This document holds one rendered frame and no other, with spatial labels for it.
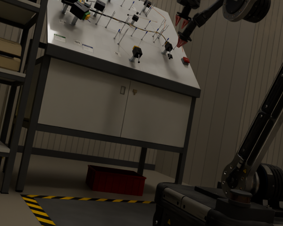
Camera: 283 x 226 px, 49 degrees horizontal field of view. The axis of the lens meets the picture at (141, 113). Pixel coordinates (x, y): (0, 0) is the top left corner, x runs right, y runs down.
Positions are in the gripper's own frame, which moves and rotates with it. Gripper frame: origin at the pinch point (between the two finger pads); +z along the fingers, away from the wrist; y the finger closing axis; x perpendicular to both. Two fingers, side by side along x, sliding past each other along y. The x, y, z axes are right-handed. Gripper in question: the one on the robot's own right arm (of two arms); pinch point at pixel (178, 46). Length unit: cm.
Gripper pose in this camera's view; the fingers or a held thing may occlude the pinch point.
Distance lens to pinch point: 234.1
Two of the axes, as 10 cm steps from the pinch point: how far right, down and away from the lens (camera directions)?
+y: -8.6, -2.6, -4.5
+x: 1.9, 6.5, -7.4
